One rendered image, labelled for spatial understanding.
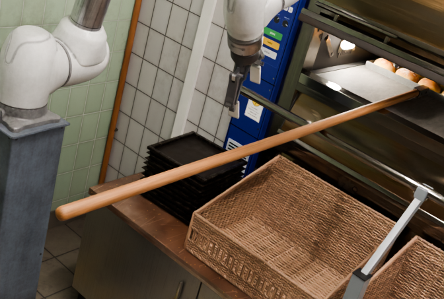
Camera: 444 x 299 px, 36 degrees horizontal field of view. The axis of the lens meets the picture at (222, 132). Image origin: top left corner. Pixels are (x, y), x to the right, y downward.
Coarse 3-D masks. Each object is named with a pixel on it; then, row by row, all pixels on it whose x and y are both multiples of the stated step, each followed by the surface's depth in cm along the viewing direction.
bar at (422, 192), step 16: (256, 96) 223; (288, 112) 217; (336, 144) 207; (368, 160) 201; (400, 176) 195; (416, 192) 192; (432, 192) 190; (416, 208) 191; (400, 224) 189; (384, 240) 188; (352, 272) 184; (368, 272) 185; (352, 288) 185
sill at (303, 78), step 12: (312, 84) 253; (324, 84) 249; (336, 84) 253; (336, 96) 247; (348, 96) 244; (360, 96) 247; (384, 108) 242; (384, 120) 236; (396, 120) 234; (396, 132) 234; (408, 132) 231; (420, 132) 229; (420, 144) 229; (432, 144) 227
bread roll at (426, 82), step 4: (420, 80) 274; (424, 80) 272; (428, 80) 271; (420, 84) 272; (424, 84) 271; (428, 84) 270; (432, 84) 269; (436, 84) 269; (432, 88) 269; (436, 88) 268; (440, 88) 269; (440, 92) 270
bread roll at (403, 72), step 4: (404, 68) 277; (396, 72) 278; (400, 72) 276; (404, 72) 275; (408, 72) 275; (412, 72) 275; (404, 76) 275; (408, 76) 274; (412, 76) 274; (416, 76) 274; (412, 80) 274; (416, 80) 274
